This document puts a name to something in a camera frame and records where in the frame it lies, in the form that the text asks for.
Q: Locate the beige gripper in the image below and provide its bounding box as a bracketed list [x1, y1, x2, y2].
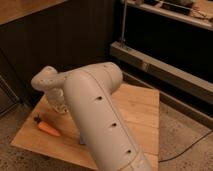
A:
[45, 88, 67, 114]

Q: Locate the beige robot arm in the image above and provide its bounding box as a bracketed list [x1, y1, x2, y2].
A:
[31, 62, 152, 171]

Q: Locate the orange toy carrot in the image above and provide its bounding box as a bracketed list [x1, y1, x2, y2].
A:
[34, 116, 60, 137]

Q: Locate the blue sponge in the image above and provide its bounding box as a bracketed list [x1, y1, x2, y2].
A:
[79, 134, 86, 145]

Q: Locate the metal shelf pole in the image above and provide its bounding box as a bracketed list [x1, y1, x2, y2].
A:
[121, 0, 127, 48]

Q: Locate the wooden counter top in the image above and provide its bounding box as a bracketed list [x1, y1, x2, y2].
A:
[0, 0, 66, 25]

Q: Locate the wooden shelf with clutter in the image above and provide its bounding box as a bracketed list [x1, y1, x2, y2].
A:
[120, 0, 213, 32]

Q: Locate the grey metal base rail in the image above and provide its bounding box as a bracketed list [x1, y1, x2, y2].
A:
[110, 42, 213, 105]

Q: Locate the black floor cable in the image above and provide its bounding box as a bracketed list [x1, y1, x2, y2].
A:
[158, 130, 213, 164]

